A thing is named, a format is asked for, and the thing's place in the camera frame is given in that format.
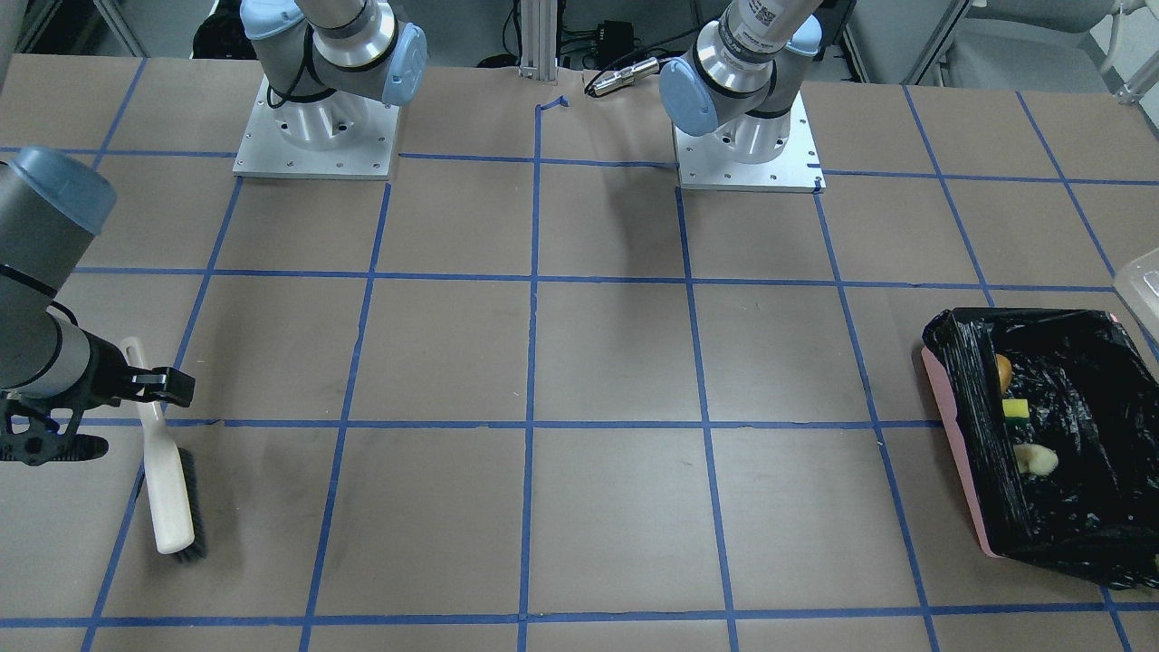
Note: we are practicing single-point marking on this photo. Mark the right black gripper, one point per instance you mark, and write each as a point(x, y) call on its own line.
point(107, 373)

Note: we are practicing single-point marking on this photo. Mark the white hand brush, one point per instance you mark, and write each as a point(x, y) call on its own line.
point(169, 477)

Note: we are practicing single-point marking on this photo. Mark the yellow potato toy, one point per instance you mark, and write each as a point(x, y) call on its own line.
point(1004, 372)

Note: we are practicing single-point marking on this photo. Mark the yellow green sponge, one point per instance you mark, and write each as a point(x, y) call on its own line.
point(1016, 410)

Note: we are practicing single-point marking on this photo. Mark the white plastic dustpan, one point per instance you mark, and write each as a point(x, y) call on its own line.
point(1136, 285)

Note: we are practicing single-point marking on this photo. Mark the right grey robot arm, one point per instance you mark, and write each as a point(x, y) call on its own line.
point(338, 56)

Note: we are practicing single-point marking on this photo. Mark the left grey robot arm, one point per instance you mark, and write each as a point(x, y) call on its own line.
point(750, 61)

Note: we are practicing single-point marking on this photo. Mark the pink bin with black bag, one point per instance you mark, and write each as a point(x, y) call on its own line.
point(1092, 400)

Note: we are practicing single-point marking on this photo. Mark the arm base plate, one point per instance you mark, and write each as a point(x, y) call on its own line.
point(753, 154)
point(317, 127)

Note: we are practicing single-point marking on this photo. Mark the aluminium frame post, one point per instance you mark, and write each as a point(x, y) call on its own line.
point(538, 40)

